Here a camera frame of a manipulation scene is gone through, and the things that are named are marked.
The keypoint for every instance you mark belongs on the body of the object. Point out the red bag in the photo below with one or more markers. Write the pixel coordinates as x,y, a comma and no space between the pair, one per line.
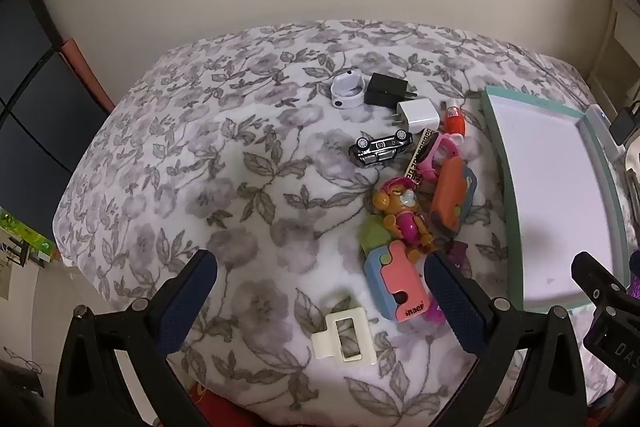
220,409

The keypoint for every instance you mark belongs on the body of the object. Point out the purple fleece cloth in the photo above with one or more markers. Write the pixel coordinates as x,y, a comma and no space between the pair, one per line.
636,282

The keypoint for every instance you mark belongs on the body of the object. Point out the pink kids watch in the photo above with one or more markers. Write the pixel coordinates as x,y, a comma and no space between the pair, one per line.
442,152

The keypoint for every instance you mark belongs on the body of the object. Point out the green printed paper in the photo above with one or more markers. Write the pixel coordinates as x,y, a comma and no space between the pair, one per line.
20,232

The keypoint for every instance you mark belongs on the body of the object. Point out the teal tray white inside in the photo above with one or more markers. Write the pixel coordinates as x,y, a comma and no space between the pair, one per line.
550,202

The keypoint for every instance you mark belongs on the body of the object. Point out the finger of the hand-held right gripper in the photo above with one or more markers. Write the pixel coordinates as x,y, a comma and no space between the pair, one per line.
595,284

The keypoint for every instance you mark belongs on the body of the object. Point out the white round case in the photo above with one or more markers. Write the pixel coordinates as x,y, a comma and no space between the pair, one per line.
346,90

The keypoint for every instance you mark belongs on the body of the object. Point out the black power adapter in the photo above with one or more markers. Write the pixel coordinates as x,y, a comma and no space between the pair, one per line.
625,123

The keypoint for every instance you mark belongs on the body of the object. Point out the white shelf unit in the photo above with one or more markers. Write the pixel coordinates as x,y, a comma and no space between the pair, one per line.
620,32

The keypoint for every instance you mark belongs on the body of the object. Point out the black toy car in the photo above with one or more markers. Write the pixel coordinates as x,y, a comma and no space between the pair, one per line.
381,148

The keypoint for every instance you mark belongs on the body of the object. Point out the dark cabinet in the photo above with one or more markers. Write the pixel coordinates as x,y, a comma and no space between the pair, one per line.
40,107

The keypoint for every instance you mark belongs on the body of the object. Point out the white wall charger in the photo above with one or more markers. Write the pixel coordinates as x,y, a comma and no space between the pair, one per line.
417,117

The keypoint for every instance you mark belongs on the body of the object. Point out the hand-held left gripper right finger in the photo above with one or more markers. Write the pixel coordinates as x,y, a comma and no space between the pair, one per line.
460,307

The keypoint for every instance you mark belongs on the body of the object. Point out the black wall charger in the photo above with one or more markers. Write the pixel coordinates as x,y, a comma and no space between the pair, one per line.
386,91

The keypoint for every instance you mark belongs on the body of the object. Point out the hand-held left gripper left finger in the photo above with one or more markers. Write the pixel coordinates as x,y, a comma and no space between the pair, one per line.
187,302

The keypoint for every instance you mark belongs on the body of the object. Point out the small orange bottle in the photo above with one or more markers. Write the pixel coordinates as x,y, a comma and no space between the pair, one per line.
454,123

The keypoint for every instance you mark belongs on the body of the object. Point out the orange toy block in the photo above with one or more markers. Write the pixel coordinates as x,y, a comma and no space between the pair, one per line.
449,197

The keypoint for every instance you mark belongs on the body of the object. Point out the pink pup toy figure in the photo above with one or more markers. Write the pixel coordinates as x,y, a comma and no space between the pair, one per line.
406,219

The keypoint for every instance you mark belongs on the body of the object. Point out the floral bed blanket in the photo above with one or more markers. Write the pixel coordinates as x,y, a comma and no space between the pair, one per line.
225,157

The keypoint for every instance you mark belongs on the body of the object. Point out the cream hair claw clip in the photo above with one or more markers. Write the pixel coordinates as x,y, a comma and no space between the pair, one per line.
325,342

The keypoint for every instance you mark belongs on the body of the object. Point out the pastel puzzle eraser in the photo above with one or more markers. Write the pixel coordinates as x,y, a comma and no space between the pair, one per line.
395,279

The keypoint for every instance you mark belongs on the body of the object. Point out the white power strip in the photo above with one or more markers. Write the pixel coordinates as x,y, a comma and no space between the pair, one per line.
602,132

